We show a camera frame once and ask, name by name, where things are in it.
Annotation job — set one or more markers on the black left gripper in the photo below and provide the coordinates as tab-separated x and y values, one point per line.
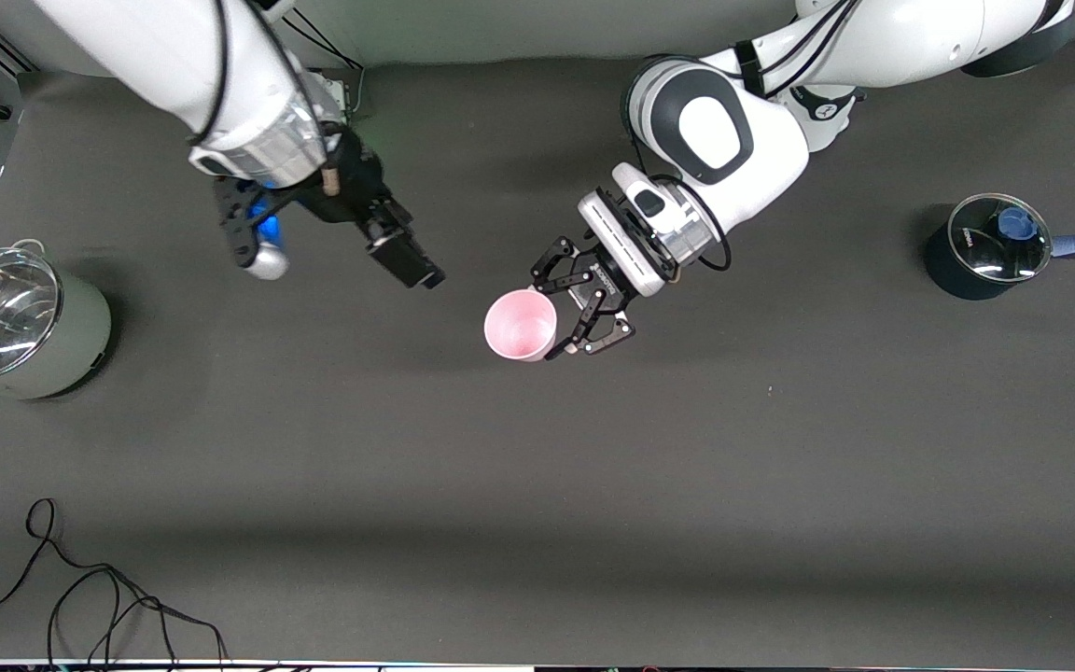
599	288

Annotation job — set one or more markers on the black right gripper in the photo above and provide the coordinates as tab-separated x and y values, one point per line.
356	189

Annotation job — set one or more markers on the pink plastic cup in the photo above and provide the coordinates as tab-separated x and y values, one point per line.
519	327

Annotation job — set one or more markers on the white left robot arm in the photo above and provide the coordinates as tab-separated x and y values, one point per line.
733	131

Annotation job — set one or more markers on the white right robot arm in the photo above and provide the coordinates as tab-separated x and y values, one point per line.
155	56

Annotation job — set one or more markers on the dark grey table cloth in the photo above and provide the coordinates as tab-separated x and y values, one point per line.
537	467

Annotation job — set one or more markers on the pale green cooking pot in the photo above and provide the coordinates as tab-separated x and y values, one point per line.
80	336

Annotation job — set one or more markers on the dark blue saucepan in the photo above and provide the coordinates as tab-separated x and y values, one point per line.
957	276

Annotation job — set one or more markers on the glass lid with steel knob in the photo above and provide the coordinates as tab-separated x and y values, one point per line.
15	317

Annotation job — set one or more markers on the glass lid with blue knob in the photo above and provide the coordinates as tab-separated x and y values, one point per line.
985	238

